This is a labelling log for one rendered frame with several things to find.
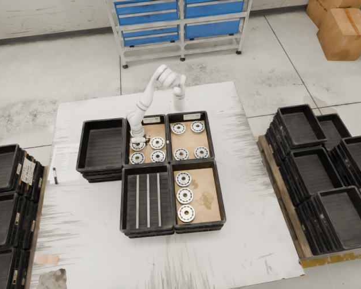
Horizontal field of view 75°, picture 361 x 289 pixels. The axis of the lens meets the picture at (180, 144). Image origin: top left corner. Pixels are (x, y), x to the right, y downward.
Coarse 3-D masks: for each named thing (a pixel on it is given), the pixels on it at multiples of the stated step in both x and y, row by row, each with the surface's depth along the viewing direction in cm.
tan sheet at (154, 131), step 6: (144, 126) 177; (150, 126) 177; (156, 126) 177; (162, 126) 176; (150, 132) 174; (156, 132) 174; (162, 132) 173; (150, 138) 171; (132, 150) 166; (144, 150) 166; (150, 150) 166; (162, 150) 166; (150, 156) 164
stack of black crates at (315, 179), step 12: (300, 156) 210; (312, 156) 210; (324, 156) 201; (288, 168) 211; (300, 168) 205; (312, 168) 204; (324, 168) 204; (288, 180) 212; (300, 180) 194; (312, 180) 199; (324, 180) 198; (336, 180) 191; (288, 192) 216; (300, 192) 195; (312, 192) 193
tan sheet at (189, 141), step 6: (186, 126) 176; (186, 132) 173; (192, 132) 173; (204, 132) 172; (174, 138) 171; (180, 138) 170; (186, 138) 170; (192, 138) 170; (198, 138) 170; (204, 138) 170; (174, 144) 168; (180, 144) 168; (186, 144) 168; (192, 144) 167; (198, 144) 167; (204, 144) 167; (174, 150) 165; (192, 150) 165; (192, 156) 163
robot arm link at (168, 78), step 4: (168, 68) 124; (164, 72) 122; (168, 72) 122; (172, 72) 124; (160, 76) 122; (164, 76) 122; (168, 76) 122; (172, 76) 122; (176, 76) 128; (160, 80) 123; (164, 80) 122; (168, 80) 122; (172, 80) 123; (176, 80) 134; (164, 84) 124; (168, 84) 123; (172, 84) 129; (176, 84) 143
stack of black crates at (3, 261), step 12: (0, 252) 181; (12, 252) 176; (24, 252) 188; (0, 264) 182; (12, 264) 173; (24, 264) 187; (0, 276) 177; (12, 276) 173; (24, 276) 185; (0, 288) 173; (12, 288) 171; (24, 288) 183
